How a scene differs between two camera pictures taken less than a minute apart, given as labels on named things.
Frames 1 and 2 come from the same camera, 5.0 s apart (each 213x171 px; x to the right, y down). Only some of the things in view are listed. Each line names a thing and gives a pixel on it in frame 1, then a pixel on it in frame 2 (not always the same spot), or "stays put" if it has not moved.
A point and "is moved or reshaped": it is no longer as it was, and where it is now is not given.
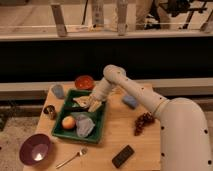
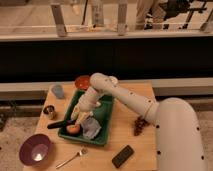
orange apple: (68, 122) to (73, 128)
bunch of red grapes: (143, 121) stays put
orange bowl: (84, 82) stays put
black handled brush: (76, 108) is moved or reshaped
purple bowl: (35, 149) stays put
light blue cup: (58, 91) stays put
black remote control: (122, 156) stays put
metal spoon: (83, 151) stays put
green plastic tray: (76, 121) is moved or reshaped
